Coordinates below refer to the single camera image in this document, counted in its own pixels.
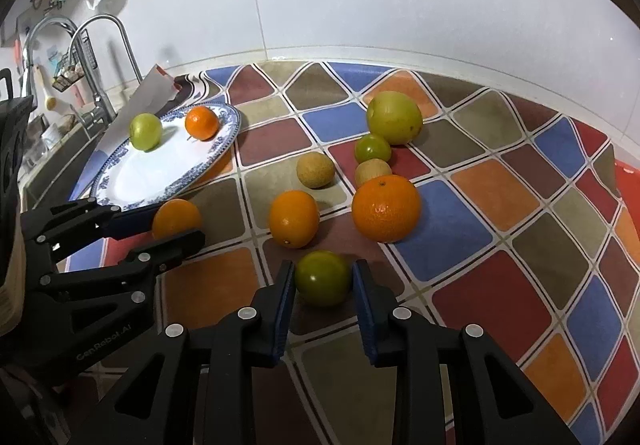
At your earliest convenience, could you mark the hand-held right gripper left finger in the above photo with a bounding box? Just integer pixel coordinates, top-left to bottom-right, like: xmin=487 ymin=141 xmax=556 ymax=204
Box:
xmin=70 ymin=259 xmax=297 ymax=445

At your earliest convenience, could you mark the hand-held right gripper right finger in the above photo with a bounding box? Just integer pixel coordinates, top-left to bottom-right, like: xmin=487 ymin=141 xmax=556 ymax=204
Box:
xmin=351 ymin=259 xmax=583 ymax=445

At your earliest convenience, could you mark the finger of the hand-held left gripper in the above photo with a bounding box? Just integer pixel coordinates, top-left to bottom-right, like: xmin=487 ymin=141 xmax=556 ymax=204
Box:
xmin=37 ymin=229 xmax=206 ymax=311
xmin=22 ymin=198 xmax=163 ymax=253

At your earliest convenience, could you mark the blue patterned white plate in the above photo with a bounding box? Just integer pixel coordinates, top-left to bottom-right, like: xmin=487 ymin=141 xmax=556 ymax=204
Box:
xmin=90 ymin=102 xmax=243 ymax=212

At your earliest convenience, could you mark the dark green tangerine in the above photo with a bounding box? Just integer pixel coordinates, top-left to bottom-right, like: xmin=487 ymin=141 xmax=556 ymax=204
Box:
xmin=293 ymin=250 xmax=353 ymax=307

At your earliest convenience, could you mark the small green fruit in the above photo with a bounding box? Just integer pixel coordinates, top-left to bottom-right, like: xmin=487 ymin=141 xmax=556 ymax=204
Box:
xmin=354 ymin=134 xmax=392 ymax=165

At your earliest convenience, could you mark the large yellow-green fruit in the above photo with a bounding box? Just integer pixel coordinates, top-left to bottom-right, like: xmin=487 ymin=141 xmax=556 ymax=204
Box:
xmin=366 ymin=90 xmax=424 ymax=146

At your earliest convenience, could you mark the person's left forearm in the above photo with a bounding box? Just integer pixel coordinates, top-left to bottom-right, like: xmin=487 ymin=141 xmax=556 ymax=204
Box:
xmin=0 ymin=220 xmax=27 ymax=338

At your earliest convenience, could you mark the light green fruit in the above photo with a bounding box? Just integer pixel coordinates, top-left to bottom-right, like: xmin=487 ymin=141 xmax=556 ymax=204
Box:
xmin=129 ymin=113 xmax=164 ymax=152

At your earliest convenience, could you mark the steel sink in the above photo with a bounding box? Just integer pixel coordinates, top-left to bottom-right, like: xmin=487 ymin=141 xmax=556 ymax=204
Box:
xmin=20 ymin=125 xmax=103 ymax=206

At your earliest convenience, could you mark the large orange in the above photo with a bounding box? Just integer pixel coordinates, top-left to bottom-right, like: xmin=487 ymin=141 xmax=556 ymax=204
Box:
xmin=351 ymin=174 xmax=422 ymax=244

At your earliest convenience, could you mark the small orange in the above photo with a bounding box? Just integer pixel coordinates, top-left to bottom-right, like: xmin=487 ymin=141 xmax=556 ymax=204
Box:
xmin=184 ymin=106 xmax=221 ymax=142

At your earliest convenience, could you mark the white folded paper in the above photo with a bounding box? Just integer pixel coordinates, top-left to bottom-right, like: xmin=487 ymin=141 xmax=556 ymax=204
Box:
xmin=102 ymin=64 xmax=177 ymax=151

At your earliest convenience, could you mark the chrome gooseneck faucet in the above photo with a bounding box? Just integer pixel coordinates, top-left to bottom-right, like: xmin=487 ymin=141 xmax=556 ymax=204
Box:
xmin=22 ymin=15 xmax=78 ymax=96
xmin=67 ymin=14 xmax=144 ymax=126

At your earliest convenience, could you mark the tan round fruit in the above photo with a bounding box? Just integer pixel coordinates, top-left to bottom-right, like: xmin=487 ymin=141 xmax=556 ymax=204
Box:
xmin=354 ymin=158 xmax=393 ymax=188
xmin=296 ymin=152 xmax=336 ymax=190

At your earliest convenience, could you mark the white-handled dish brush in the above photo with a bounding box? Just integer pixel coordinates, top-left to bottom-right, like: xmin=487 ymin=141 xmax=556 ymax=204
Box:
xmin=31 ymin=65 xmax=58 ymax=112

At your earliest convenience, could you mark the black wire rack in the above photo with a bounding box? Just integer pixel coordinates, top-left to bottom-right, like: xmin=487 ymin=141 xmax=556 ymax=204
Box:
xmin=50 ymin=28 xmax=98 ymax=93

